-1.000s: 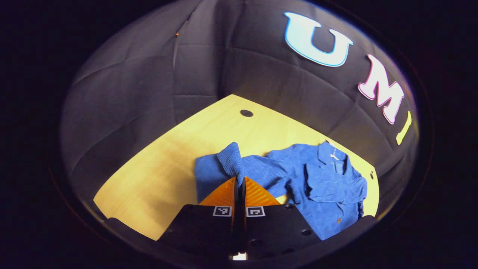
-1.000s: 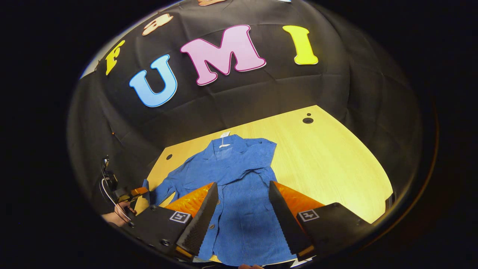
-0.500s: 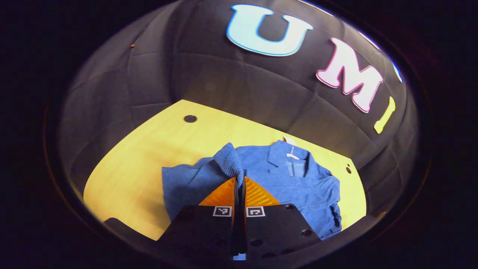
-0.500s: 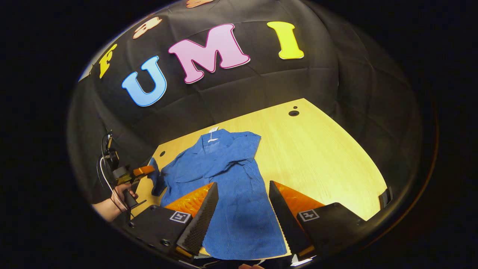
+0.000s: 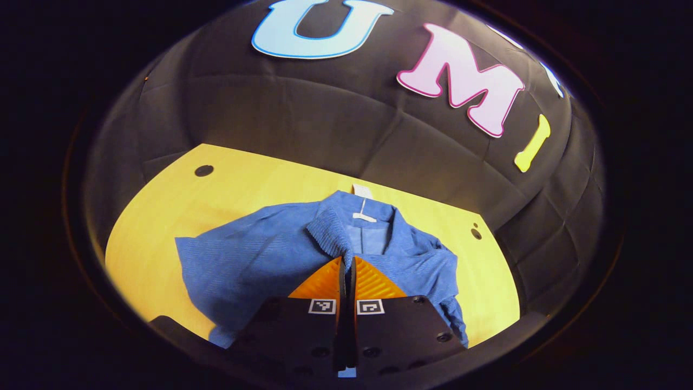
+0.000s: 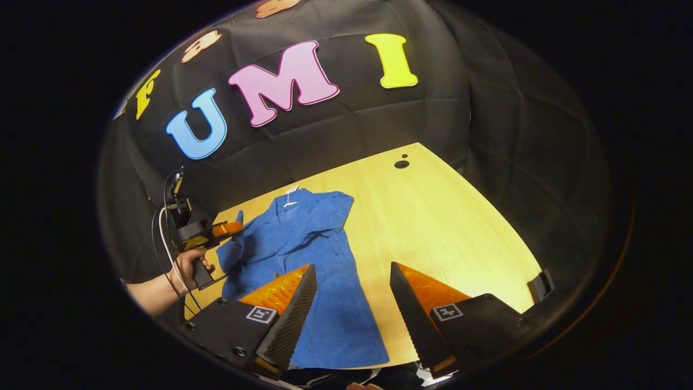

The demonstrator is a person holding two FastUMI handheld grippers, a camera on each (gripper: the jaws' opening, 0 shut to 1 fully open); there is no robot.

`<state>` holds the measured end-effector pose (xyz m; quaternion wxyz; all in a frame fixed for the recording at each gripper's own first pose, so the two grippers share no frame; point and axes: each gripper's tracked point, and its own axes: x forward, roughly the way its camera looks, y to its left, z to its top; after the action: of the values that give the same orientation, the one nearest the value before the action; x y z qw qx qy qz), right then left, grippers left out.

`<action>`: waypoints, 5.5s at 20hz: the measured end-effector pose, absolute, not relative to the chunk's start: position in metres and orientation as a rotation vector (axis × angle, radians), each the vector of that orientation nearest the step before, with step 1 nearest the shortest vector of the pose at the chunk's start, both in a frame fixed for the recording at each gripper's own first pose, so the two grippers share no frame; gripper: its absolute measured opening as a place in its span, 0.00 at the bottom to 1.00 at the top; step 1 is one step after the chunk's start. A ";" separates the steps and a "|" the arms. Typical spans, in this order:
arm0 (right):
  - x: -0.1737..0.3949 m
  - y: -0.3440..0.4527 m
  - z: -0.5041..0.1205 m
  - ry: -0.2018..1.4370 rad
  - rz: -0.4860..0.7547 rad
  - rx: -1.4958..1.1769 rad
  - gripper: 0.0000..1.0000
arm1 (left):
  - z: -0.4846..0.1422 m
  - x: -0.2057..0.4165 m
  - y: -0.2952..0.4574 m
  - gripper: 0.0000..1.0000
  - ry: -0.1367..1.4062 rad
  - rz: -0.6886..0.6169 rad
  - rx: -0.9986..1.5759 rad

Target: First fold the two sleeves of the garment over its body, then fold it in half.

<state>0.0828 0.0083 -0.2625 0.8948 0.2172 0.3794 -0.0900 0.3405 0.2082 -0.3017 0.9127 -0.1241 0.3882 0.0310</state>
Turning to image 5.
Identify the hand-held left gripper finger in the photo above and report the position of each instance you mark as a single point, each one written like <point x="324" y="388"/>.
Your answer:
<point x="352" y="303"/>
<point x="342" y="325"/>

